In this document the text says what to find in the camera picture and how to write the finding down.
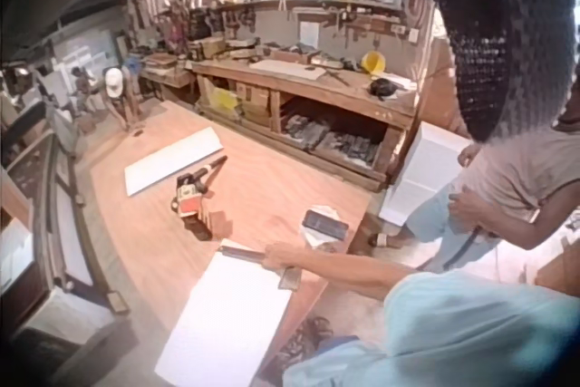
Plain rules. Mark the small wooden block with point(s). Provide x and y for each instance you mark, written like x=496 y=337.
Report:
x=219 y=224

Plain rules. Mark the large white board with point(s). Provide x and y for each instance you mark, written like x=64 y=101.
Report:
x=226 y=314

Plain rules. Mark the large plywood sheet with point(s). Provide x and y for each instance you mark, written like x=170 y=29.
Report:
x=149 y=233

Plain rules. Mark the white paper sheet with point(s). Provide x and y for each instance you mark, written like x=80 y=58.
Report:
x=317 y=245

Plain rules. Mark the wall rack of tools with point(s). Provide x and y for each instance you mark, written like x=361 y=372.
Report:
x=281 y=11

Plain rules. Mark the metal try square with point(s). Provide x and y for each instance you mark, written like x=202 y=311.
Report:
x=242 y=251

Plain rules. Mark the narrow white board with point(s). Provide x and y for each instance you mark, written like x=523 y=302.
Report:
x=174 y=160

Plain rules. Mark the person's legs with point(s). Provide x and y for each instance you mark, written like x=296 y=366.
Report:
x=315 y=341

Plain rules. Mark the cluttered wooden workbench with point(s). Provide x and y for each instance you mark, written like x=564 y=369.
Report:
x=317 y=101

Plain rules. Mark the person's left fingers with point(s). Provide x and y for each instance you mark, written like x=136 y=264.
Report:
x=272 y=258

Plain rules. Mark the low cluttered side table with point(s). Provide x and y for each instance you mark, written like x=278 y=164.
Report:
x=165 y=70

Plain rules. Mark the stack of wooden frames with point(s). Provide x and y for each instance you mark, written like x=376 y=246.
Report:
x=50 y=206

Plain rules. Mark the black phone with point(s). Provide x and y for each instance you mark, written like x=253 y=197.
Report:
x=325 y=224

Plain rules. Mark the person's left hand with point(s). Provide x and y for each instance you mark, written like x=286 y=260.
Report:
x=281 y=258

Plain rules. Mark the white cabinet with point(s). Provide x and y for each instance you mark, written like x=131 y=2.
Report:
x=423 y=169

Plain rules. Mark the orange white power tool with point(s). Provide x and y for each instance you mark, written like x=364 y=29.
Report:
x=190 y=199

